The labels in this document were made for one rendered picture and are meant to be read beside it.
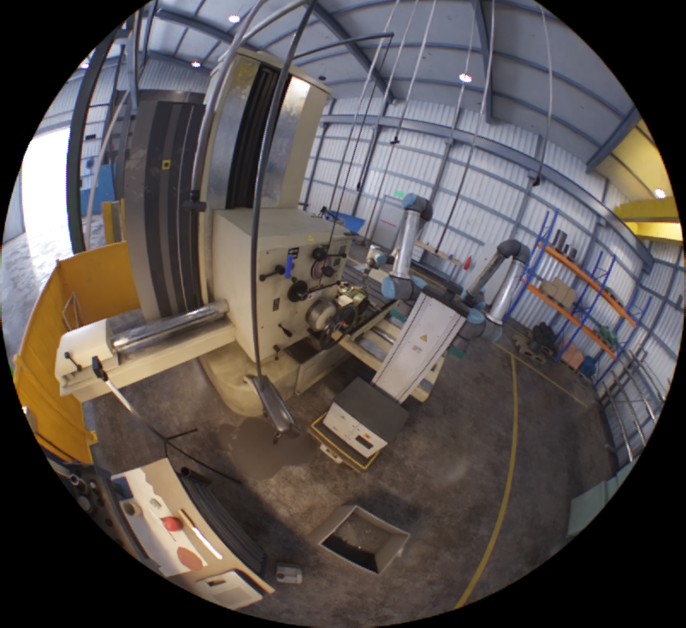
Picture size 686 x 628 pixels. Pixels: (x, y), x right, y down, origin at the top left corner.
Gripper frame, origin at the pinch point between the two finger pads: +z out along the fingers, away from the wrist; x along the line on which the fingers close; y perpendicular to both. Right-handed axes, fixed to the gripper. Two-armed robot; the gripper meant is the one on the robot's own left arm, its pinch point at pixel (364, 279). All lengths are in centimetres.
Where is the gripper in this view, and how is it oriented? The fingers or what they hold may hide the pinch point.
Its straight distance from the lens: 195.6
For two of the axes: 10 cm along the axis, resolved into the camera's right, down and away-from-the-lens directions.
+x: -3.4, 3.7, -8.6
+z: -2.6, 8.5, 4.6
